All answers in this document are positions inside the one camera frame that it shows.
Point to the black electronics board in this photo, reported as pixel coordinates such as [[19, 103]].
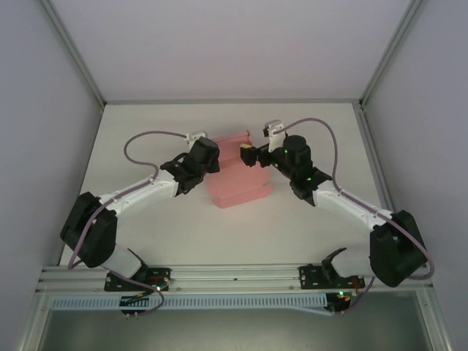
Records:
[[340, 301], [133, 303]]

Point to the left black electronics board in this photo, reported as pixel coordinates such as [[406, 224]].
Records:
[[133, 303]]

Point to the aluminium mounting rail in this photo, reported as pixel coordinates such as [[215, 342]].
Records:
[[234, 276]]

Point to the pink cloth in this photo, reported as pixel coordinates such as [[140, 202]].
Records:
[[237, 183]]

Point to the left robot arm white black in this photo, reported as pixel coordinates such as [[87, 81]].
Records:
[[91, 234]]

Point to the aluminium frame post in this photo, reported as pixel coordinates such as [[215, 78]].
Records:
[[75, 55], [393, 51]]

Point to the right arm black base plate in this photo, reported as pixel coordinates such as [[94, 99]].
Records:
[[311, 278]]

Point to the right black electronics board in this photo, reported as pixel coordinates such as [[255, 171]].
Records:
[[340, 301]]

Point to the aluminium side rail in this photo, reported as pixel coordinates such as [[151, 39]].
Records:
[[380, 172]]

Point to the aluminium frame crossbar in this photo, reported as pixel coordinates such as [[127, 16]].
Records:
[[234, 101]]

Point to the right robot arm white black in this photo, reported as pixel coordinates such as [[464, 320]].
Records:
[[396, 252]]

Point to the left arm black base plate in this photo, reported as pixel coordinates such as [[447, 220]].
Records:
[[161, 279]]

